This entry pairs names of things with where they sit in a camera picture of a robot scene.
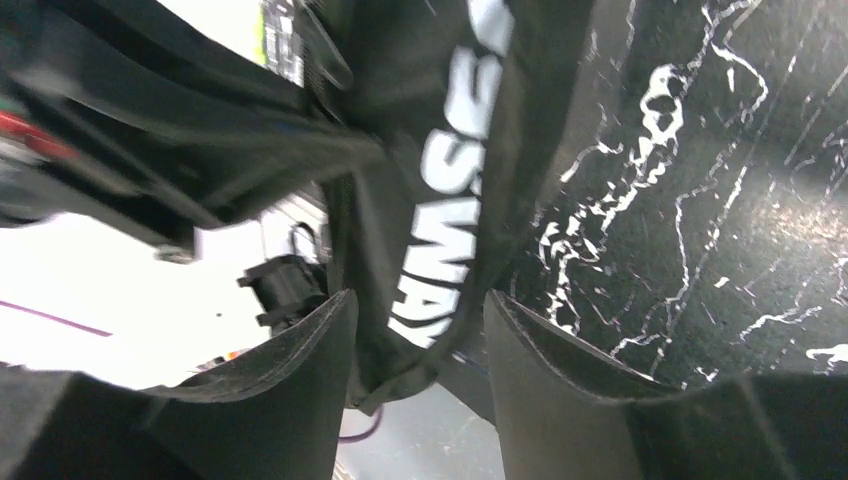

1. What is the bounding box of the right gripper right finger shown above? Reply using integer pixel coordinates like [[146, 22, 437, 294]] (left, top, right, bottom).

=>
[[484, 291, 847, 479]]

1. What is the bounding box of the black racket bag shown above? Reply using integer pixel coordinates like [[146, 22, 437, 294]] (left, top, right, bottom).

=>
[[291, 0, 637, 415]]

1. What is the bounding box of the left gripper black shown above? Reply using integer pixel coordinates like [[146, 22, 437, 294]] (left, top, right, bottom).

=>
[[1, 1, 385, 259]]

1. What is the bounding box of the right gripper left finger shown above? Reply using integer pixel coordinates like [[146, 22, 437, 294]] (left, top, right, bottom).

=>
[[1, 290, 358, 479]]

